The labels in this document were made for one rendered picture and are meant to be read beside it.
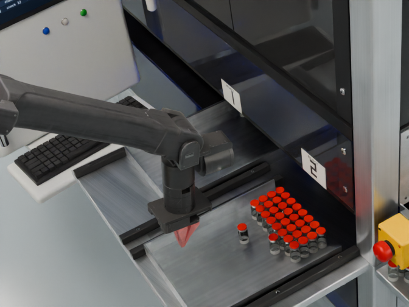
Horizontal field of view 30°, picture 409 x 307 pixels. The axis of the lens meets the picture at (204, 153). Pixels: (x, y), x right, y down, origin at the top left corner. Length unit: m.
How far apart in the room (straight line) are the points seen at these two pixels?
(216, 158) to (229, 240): 0.41
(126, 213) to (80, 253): 1.22
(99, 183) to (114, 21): 0.53
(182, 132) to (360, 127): 0.35
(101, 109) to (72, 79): 1.09
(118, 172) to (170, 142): 0.73
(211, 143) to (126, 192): 0.60
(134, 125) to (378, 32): 0.42
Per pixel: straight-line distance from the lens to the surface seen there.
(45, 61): 2.17
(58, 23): 2.14
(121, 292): 2.84
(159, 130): 1.20
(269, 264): 1.64
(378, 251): 1.49
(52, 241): 3.12
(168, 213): 1.36
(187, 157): 1.26
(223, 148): 1.33
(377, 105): 1.34
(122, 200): 1.86
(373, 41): 1.27
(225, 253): 1.68
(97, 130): 1.15
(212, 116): 2.04
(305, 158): 1.65
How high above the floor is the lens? 2.11
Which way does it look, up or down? 40 degrees down
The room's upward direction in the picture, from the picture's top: 11 degrees counter-clockwise
